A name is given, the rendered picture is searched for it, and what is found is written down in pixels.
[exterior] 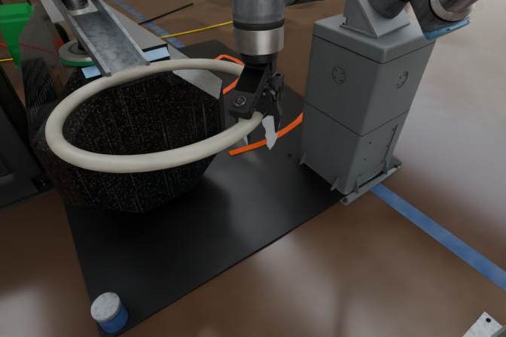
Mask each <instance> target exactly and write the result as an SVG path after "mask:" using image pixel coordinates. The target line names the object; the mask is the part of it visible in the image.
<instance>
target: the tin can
mask: <svg viewBox="0 0 506 337"><path fill-rule="evenodd" d="M91 314H92V316H93V318H94V319H95V320H96V321H97V322H98V323H99V325H100V326H101V327H102V328H103V329H104V330H105V331H106V332H109V333H113V332H117V331H118V330H120V329H121V328H122V327H123V326H124V325H125V323H126V322H127V318H128V313H127V310H126V309H125V308H124V306H123V304H122V302H121V300H120V298H119V297H118V295H117V294H115V293H110V292H109V293H103V294H102V295H101V296H99V297H98V298H97V299H96V300H95V301H94V303H93V304H92V307H91Z"/></svg>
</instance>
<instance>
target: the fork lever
mask: <svg viewBox="0 0 506 337"><path fill-rule="evenodd" d="M52 1H53V3H54V4H55V5H56V7H57V9H58V10H59V12H60V13H61V14H62V16H63V18H64V19H65V21H66V22H67V23H68V25H69V27H70V28H71V30H72V31H73V32H74V34H75V36H76V37H77V39H78V40H79V41H80V43H81V45H82V46H83V48H84V49H85V50H86V52H87V54H88V55H89V57H90V58H91V59H92V61H93V63H94V64H95V66H96V67H97V68H98V70H99V72H100V73H101V75H102V76H103V77H104V76H106V77H111V74H112V73H115V72H117V71H121V70H124V69H126V68H132V67H134V66H137V65H144V64H146V66H149V65H150V64H151V63H150V60H149V59H148V57H147V56H146V55H145V54H144V53H143V51H142V50H141V49H140V47H139V46H138V45H137V43H136V42H135V41H134V40H133V39H132V38H131V36H130V35H129V34H128V32H127V31H126V30H125V28H124V27H122V25H121V24H120V22H119V21H118V20H117V18H116V17H115V16H114V15H113V13H112V12H111V11H110V10H109V9H108V7H107V6H106V5H105V3H104V2H103V1H102V0H91V2H92V3H93V4H94V5H95V7H96V8H97V10H98V11H95V12H91V13H87V14H79V15H75V16H72V15H71V14H70V13H69V11H68V9H67V8H66V7H65V5H64V4H63V3H62V1H61V0H52ZM148 75H149V74H147V75H144V76H148ZM144 76H141V77H144ZM141 77H136V78H133V79H130V80H126V81H124V82H121V83H125V82H128V81H131V80H135V79H138V78H141ZM121 83H118V84H121ZM118 84H115V85H118ZM115 85H114V86H115ZM112 87H113V86H112Z"/></svg>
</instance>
